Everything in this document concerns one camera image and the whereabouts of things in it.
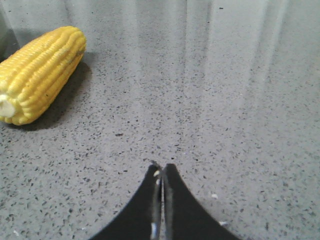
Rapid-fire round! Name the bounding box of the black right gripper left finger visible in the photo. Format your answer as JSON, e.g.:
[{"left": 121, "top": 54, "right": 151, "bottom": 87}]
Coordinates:
[{"left": 91, "top": 164, "right": 162, "bottom": 240}]

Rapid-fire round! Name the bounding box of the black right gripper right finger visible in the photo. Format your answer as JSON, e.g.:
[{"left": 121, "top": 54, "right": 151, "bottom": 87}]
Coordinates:
[{"left": 163, "top": 163, "right": 238, "bottom": 240}]

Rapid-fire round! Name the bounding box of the yellow corn cob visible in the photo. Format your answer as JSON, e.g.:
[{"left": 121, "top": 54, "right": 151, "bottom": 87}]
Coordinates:
[{"left": 0, "top": 25, "right": 87, "bottom": 126}]

